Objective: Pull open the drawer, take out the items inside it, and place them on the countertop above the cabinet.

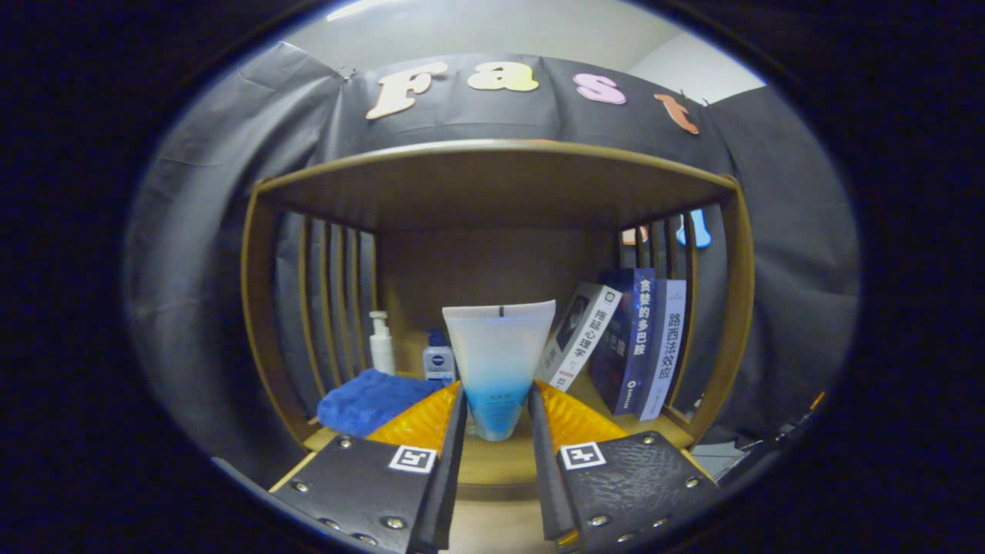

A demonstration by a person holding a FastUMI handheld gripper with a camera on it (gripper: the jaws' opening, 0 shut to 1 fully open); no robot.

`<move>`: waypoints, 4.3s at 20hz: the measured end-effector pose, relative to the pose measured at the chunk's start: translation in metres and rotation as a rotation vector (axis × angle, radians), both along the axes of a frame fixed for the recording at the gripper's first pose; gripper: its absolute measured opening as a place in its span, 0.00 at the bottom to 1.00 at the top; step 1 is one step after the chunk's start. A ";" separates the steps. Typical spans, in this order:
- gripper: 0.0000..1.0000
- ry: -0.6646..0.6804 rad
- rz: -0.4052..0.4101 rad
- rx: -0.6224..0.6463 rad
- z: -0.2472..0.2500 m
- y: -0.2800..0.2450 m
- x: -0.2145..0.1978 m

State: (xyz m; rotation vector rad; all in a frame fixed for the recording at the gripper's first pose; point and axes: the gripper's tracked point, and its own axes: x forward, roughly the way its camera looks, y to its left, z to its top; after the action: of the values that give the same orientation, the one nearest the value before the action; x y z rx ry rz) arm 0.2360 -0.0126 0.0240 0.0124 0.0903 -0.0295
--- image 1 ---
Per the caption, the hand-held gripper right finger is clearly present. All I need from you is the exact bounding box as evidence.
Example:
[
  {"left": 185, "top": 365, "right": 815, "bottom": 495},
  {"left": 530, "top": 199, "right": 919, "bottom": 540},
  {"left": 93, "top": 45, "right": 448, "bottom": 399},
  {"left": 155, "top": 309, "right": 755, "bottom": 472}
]
[{"left": 527, "top": 379, "right": 720, "bottom": 553}]

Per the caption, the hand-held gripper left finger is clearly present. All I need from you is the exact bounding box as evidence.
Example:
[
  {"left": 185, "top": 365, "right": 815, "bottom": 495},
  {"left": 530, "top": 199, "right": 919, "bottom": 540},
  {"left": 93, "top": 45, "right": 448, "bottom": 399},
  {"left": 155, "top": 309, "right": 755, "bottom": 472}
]
[{"left": 269, "top": 381, "right": 469, "bottom": 554}]

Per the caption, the white and blue tube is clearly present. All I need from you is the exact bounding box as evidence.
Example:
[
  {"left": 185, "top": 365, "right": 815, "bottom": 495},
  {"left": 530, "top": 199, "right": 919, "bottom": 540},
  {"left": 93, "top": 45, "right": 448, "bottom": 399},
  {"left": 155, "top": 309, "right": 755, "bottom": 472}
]
[{"left": 442, "top": 299, "right": 556, "bottom": 442}]

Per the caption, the wooden countertop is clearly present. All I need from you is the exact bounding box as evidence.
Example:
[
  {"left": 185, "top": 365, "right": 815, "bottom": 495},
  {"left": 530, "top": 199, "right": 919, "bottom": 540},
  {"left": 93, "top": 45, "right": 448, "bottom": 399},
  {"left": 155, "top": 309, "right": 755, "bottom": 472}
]
[{"left": 269, "top": 369, "right": 716, "bottom": 493}]

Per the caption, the wooden cabinet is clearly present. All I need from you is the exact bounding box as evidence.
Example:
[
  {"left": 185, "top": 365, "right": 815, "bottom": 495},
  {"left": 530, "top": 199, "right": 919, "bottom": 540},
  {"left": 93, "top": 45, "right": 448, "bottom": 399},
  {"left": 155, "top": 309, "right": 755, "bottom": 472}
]
[{"left": 241, "top": 138, "right": 756, "bottom": 493}]

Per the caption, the white bottle with blue cap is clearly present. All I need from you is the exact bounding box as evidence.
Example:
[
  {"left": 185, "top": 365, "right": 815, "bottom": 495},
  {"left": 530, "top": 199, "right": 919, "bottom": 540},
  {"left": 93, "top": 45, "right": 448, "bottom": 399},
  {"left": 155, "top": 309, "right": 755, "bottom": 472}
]
[{"left": 422, "top": 329, "right": 457, "bottom": 385}]

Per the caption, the blue folded towel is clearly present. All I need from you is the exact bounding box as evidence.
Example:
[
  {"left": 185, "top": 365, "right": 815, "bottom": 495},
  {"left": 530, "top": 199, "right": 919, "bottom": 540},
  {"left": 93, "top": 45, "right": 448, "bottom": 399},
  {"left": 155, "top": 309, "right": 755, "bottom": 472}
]
[{"left": 316, "top": 368, "right": 443, "bottom": 439}]

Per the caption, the white pump bottle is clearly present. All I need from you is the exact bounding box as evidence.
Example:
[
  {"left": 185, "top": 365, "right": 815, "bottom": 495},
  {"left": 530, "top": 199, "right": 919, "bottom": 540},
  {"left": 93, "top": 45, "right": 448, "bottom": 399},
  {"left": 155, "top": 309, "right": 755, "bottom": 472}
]
[{"left": 368, "top": 310, "right": 397, "bottom": 376}]

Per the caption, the white book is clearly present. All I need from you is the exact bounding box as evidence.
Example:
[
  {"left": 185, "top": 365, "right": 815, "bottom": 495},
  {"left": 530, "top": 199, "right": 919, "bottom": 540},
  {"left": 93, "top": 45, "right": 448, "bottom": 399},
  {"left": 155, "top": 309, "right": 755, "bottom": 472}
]
[{"left": 536, "top": 281, "right": 624, "bottom": 393}]

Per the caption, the dark blue book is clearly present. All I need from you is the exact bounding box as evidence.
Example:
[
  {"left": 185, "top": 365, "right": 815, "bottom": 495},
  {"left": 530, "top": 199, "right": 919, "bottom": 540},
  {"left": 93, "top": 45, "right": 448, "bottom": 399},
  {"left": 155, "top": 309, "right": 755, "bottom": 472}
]
[{"left": 589, "top": 267, "right": 657, "bottom": 417}]

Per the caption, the pale blue book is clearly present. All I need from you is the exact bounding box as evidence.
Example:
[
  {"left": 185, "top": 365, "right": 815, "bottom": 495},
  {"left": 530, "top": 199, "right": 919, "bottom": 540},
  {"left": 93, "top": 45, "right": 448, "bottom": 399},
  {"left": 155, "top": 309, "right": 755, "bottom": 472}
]
[{"left": 637, "top": 279, "right": 688, "bottom": 422}]

